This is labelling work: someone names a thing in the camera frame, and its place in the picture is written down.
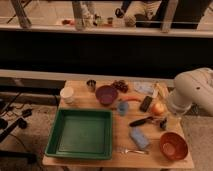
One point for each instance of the small blue cup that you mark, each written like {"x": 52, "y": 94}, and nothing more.
{"x": 122, "y": 108}

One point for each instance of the dark grape bunch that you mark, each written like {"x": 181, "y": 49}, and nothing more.
{"x": 120, "y": 85}

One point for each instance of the blue sponge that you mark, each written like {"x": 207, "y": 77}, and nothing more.
{"x": 139, "y": 138}

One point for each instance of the purple bowl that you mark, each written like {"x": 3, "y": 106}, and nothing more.
{"x": 106, "y": 94}

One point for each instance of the white paper cup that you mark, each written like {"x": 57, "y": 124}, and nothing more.
{"x": 67, "y": 94}

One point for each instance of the yellow banana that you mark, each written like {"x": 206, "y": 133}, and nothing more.
{"x": 163, "y": 91}

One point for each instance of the black rectangular block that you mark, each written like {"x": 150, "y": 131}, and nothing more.
{"x": 146, "y": 103}

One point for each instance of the small metal cup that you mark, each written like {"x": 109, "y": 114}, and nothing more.
{"x": 91, "y": 84}

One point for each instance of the metal fork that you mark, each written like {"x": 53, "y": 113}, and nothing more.
{"x": 125, "y": 151}

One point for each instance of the black handled peeler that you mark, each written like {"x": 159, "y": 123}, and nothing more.
{"x": 139, "y": 122}

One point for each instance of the small black clip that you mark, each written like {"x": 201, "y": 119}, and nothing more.
{"x": 163, "y": 124}

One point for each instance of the clear plastic bag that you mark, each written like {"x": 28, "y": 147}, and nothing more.
{"x": 144, "y": 87}

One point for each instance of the orange bowl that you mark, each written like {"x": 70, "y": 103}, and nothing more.
{"x": 173, "y": 146}

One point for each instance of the green plastic tray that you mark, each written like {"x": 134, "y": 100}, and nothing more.
{"x": 81, "y": 134}

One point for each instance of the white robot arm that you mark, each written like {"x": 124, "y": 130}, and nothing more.
{"x": 195, "y": 86}

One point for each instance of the red yellow apple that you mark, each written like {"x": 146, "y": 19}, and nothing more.
{"x": 157, "y": 109}

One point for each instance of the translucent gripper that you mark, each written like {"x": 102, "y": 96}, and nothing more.
{"x": 172, "y": 121}

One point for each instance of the orange carrot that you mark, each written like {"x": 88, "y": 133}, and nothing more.
{"x": 130, "y": 98}

